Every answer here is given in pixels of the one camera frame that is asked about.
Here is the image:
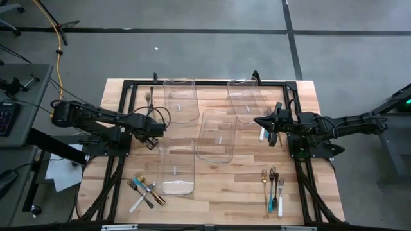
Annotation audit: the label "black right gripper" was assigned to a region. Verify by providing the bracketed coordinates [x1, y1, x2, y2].
[253, 102, 293, 147]

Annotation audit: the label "clear plastic bin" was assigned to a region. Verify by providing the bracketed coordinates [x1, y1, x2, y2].
[226, 78, 269, 125]
[195, 108, 238, 164]
[162, 78, 200, 125]
[156, 137, 196, 196]

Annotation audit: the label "gold fork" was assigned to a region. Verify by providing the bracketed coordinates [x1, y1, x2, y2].
[261, 169, 270, 219]
[134, 171, 161, 201]

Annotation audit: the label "silver fork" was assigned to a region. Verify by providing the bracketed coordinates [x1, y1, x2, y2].
[272, 172, 279, 208]

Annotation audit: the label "white paper sheets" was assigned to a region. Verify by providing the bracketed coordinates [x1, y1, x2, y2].
[44, 143, 85, 193]

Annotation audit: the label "grey desk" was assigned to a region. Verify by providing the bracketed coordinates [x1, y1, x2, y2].
[0, 144, 39, 227]
[0, 63, 54, 148]

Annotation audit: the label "grey side stand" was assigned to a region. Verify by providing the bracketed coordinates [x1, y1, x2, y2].
[365, 83, 411, 187]

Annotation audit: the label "green-lit black device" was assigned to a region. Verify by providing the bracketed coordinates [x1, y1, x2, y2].
[398, 96, 411, 113]

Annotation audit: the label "backlit black keyboard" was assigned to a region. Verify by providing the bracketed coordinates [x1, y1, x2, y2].
[0, 101, 17, 137]

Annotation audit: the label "black desk clamp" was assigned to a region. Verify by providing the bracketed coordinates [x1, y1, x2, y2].
[0, 74, 41, 96]

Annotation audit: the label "black tripod stand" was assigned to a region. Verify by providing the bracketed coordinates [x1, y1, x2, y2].
[35, 0, 81, 46]

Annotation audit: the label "black desk device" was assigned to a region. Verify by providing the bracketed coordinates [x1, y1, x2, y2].
[0, 169, 19, 200]

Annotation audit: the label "grey office chair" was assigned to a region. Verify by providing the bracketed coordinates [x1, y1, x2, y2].
[0, 0, 26, 37]

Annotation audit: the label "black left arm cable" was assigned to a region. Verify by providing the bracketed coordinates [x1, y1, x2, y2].
[130, 105, 172, 129]

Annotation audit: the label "silver metal bracket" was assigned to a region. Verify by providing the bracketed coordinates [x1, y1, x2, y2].
[101, 224, 139, 231]
[281, 225, 318, 231]

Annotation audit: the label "yellow cable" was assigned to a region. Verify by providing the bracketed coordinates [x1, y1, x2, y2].
[31, 0, 64, 97]

